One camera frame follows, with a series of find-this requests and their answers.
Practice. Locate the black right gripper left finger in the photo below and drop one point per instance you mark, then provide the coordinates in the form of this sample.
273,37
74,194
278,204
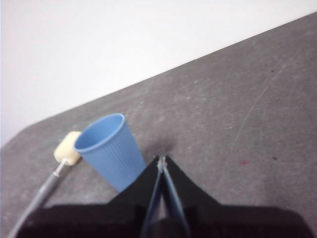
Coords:
104,220

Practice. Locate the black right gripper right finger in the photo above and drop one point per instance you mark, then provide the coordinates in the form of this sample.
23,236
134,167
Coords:
223,223

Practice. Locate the blue ribbed plastic cup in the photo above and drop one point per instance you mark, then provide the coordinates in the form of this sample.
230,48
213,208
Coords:
111,153

